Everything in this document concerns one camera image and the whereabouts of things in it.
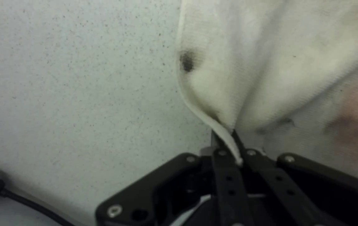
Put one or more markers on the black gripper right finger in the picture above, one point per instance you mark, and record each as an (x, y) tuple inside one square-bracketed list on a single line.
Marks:
[(296, 204)]

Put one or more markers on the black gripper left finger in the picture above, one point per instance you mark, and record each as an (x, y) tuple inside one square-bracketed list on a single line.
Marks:
[(229, 189)]

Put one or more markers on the stained beige cloth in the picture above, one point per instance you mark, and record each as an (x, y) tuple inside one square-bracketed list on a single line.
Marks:
[(281, 75)]

